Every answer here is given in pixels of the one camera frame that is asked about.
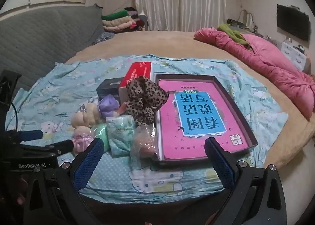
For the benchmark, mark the dark cardboard box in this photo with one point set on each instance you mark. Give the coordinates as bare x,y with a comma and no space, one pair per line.
184,78

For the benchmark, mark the pink quilt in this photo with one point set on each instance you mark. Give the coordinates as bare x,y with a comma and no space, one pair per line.
265,67

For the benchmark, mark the black wall television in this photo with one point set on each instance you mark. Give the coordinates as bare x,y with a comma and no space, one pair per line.
292,21

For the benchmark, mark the black box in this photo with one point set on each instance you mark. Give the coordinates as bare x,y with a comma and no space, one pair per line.
110,87

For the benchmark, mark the plush bear with purple bow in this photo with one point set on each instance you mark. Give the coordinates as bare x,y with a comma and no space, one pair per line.
108,106

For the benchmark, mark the green cloth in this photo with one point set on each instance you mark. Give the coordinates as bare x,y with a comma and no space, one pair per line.
233,34

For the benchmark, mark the black bag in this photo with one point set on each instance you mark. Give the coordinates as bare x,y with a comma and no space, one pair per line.
232,21

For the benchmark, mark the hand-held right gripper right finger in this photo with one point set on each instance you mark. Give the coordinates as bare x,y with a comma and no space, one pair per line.
219,163

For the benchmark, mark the blue cartoon cat printed blanket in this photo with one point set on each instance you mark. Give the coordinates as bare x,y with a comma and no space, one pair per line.
73,84

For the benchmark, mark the plush bear with pink bow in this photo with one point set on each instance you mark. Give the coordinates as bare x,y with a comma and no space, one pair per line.
82,142

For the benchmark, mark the leopard print scrunchie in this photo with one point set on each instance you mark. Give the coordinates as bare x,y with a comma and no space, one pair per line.
145,99

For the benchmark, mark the dark floral pillow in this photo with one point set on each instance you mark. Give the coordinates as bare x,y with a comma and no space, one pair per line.
104,37

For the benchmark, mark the pile of folded clothes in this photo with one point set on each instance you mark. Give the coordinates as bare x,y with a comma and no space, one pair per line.
118,21

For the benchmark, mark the red tissue pack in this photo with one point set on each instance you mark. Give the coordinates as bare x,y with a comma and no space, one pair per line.
137,72

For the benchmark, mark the green tissue packet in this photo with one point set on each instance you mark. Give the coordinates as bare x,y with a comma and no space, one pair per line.
120,136

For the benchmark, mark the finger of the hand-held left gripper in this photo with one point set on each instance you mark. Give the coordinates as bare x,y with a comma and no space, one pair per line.
61,147
32,135

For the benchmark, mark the pink book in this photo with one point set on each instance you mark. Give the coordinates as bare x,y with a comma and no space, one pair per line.
172,116

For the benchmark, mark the plastic bag with pink puff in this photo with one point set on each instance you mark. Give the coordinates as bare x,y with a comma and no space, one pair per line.
145,145

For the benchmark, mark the white drawer cabinet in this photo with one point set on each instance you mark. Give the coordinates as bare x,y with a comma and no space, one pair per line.
294,53

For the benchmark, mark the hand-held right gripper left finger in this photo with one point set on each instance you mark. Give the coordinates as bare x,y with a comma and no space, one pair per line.
88,163

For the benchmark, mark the beige round bed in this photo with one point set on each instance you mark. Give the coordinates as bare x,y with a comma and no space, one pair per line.
172,42

